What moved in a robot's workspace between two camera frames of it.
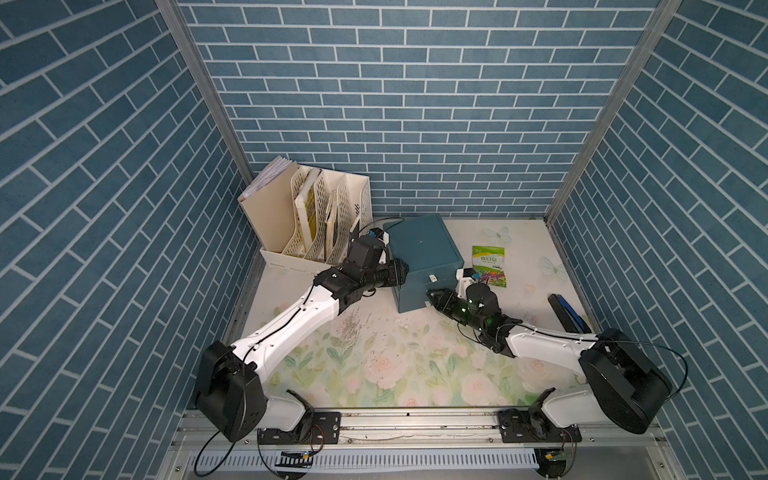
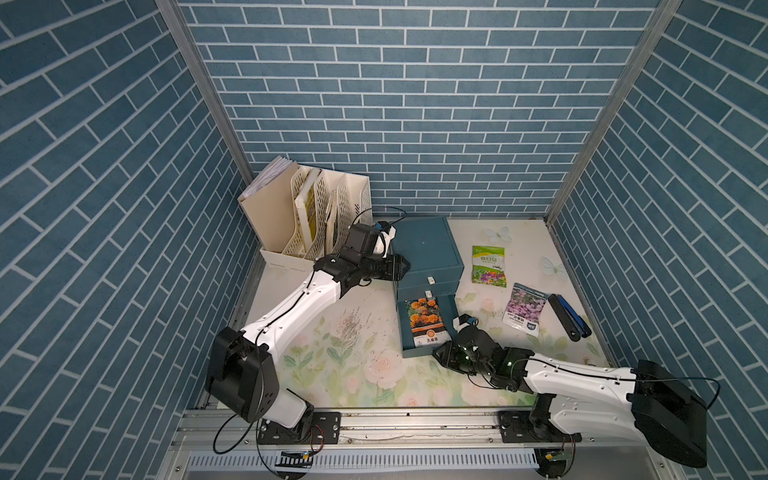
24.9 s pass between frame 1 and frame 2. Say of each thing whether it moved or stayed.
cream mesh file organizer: stayed
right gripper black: moved
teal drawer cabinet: stayed
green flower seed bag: stayed
